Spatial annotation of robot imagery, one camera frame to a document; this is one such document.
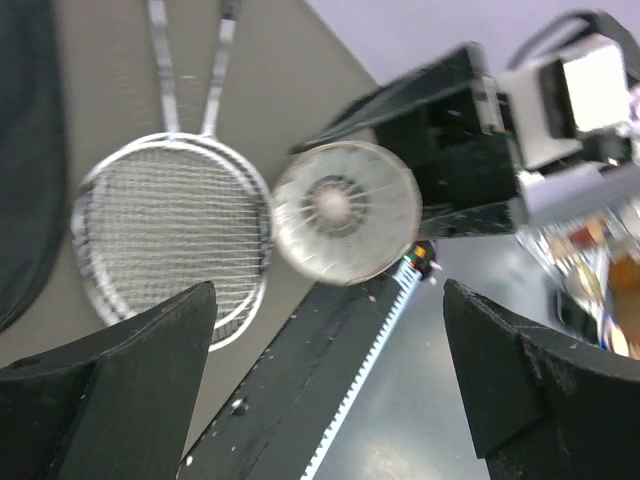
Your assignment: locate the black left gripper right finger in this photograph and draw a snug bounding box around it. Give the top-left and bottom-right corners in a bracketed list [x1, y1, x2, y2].
[443, 279, 639, 479]

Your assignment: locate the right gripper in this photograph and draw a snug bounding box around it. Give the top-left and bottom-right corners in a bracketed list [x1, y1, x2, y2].
[290, 42, 520, 238]

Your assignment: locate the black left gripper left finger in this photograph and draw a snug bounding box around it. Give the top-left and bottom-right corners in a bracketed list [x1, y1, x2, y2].
[1, 282, 217, 480]

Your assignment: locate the white shuttlecock tube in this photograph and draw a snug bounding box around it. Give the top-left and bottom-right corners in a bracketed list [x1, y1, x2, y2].
[269, 140, 424, 286]

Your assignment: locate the white shuttlecock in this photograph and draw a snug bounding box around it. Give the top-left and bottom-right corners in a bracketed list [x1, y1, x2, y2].
[277, 149, 416, 274]

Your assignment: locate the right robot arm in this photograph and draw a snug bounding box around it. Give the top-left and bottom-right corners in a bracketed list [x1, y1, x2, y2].
[273, 35, 639, 314]

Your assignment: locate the lower silver badminton racket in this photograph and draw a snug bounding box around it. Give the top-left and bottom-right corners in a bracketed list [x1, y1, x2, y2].
[74, 0, 276, 351]

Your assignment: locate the black Crossway racket bag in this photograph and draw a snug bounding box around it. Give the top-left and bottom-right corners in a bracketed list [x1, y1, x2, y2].
[1, 1, 68, 329]

